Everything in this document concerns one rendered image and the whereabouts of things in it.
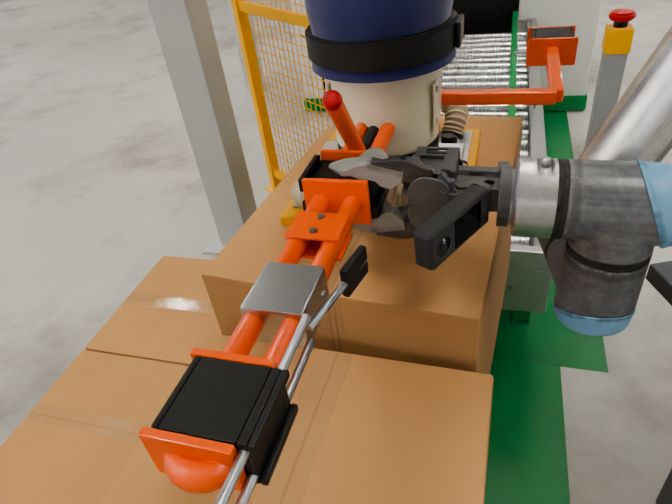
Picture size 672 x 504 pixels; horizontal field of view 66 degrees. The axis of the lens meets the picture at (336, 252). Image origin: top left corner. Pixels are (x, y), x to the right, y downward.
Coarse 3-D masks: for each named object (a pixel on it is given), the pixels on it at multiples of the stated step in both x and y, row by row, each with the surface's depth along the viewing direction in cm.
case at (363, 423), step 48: (336, 384) 66; (384, 384) 65; (432, 384) 64; (480, 384) 63; (336, 432) 60; (384, 432) 60; (432, 432) 59; (480, 432) 58; (144, 480) 58; (288, 480) 56; (336, 480) 56; (384, 480) 55; (432, 480) 54; (480, 480) 54
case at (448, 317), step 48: (480, 144) 98; (288, 192) 92; (240, 240) 82; (384, 240) 77; (480, 240) 75; (240, 288) 75; (384, 288) 69; (432, 288) 68; (480, 288) 67; (336, 336) 74; (384, 336) 70; (432, 336) 67; (480, 336) 66
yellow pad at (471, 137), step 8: (440, 128) 102; (440, 136) 98; (448, 136) 92; (456, 136) 92; (464, 136) 97; (472, 136) 97; (480, 136) 99; (472, 144) 95; (464, 152) 92; (472, 152) 92; (472, 160) 90
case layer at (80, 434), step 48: (144, 288) 152; (192, 288) 149; (96, 336) 138; (144, 336) 136; (192, 336) 133; (96, 384) 124; (144, 384) 122; (48, 432) 115; (96, 432) 113; (0, 480) 106; (48, 480) 105; (96, 480) 104
